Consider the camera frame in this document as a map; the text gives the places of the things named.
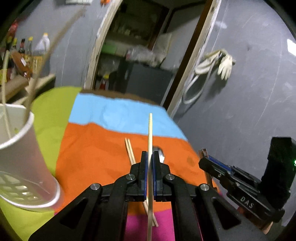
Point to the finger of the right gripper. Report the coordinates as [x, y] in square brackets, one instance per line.
[213, 163]
[226, 177]

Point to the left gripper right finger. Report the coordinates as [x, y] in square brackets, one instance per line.
[199, 212]

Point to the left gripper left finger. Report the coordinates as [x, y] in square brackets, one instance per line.
[99, 212]

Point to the steel spoon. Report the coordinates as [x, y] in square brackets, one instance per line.
[160, 152]

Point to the white plastic utensil caddy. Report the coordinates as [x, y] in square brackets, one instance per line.
[26, 182]

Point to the multicolour patchwork cloth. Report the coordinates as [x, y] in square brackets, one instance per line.
[82, 134]

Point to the white rubber glove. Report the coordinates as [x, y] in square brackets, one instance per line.
[225, 67]

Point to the grey cabinet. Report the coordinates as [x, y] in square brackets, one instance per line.
[143, 81]

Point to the white pillow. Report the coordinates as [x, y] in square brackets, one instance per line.
[161, 46]

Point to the crumpled plastic bag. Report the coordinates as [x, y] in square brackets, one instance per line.
[141, 54]

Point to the wooden storage shelf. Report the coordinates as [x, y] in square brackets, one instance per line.
[135, 23]

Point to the large cooking oil jug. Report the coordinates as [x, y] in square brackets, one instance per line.
[41, 48]

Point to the brown snack bag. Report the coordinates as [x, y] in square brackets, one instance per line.
[21, 65]

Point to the yellow cap sauce bottle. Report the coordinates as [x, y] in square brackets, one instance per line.
[29, 49]

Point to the dark soy sauce bottle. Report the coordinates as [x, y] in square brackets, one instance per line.
[22, 47]

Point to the red plastic bag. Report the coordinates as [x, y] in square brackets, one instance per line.
[12, 30]

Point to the orange wall hook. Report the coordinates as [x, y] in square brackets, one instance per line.
[104, 2]

